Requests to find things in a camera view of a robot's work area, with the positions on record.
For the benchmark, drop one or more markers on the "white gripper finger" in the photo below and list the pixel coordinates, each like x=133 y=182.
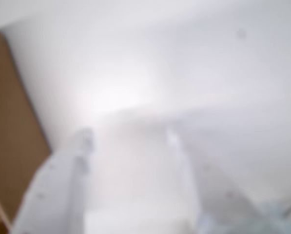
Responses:
x=57 y=190
x=208 y=207

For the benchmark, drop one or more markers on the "brown cardboard box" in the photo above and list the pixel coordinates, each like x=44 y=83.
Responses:
x=11 y=122

